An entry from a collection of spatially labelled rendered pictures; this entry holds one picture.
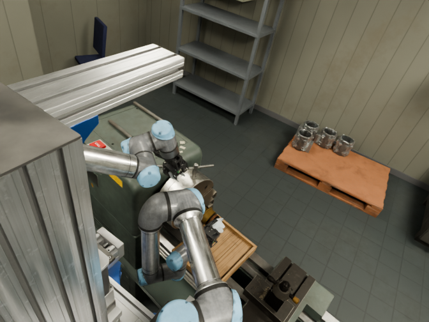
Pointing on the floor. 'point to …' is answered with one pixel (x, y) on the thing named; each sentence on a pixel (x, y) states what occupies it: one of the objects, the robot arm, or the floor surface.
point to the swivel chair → (100, 30)
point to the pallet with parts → (335, 167)
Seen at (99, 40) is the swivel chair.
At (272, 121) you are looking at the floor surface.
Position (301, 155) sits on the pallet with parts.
